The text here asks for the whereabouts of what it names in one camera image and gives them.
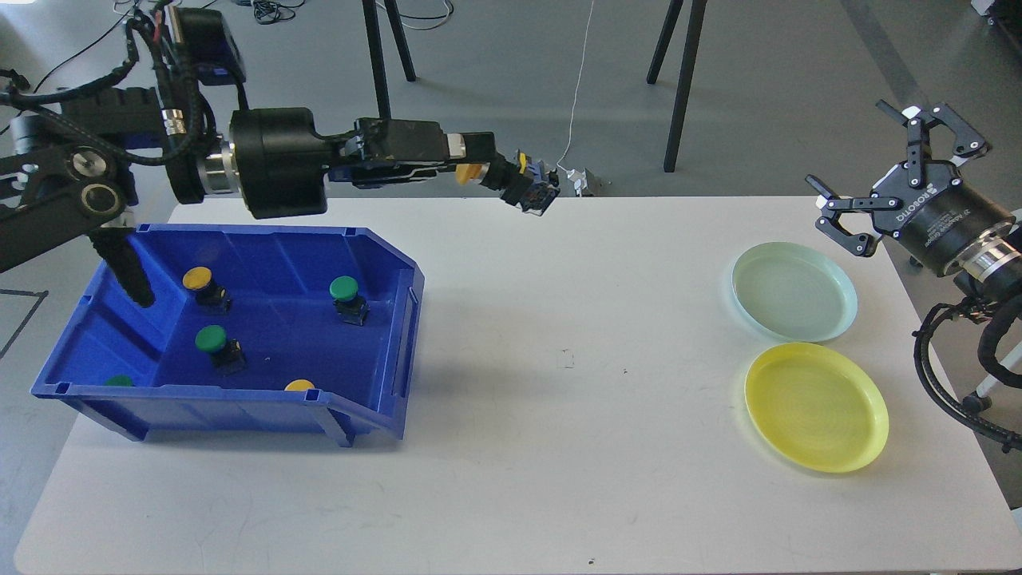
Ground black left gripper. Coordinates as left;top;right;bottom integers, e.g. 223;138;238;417
165;108;500;219

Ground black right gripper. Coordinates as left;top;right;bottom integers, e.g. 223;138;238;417
805;99;1022;279

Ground green push button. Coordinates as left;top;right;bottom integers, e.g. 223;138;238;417
105;374;135;388
194;324;246;375
328;276;370;327

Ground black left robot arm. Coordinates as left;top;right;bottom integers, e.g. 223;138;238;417
2;1;521;308

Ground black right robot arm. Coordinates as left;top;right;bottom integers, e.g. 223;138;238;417
806;101;1021;454

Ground light green plastic plate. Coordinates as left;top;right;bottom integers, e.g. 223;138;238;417
727;243;860;343

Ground yellow plastic plate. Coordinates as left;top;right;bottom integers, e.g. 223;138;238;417
743;343;890;474

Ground yellow push button front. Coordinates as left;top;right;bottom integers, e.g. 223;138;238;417
284;379;316;392

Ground black tripod leg left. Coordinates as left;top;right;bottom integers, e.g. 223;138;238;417
361;0;418;121

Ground black tripod leg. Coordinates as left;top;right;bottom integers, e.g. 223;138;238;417
645;1;708;173
361;0;418;121

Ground white power plug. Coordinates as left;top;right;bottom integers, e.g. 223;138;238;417
564;169;610;199

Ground blue plastic storage bin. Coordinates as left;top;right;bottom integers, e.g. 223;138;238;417
30;224;424;447

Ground black tripod leg right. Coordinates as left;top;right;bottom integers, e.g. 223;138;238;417
645;1;708;173

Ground black floor cables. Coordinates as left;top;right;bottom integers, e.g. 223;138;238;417
0;0;456;93

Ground white power cable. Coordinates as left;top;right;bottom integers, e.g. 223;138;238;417
557;0;596;173

